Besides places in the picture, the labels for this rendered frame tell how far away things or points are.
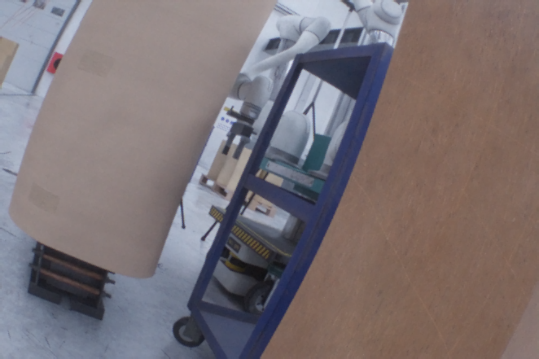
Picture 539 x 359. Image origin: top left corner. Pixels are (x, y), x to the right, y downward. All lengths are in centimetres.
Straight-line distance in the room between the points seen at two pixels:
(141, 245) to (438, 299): 77
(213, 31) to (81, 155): 41
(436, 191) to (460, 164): 4
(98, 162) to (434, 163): 71
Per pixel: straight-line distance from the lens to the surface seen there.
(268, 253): 162
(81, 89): 93
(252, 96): 193
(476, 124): 41
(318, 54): 109
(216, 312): 127
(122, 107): 92
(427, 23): 54
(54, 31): 1491
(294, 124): 211
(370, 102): 81
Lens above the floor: 56
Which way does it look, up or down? 2 degrees down
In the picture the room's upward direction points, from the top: 24 degrees clockwise
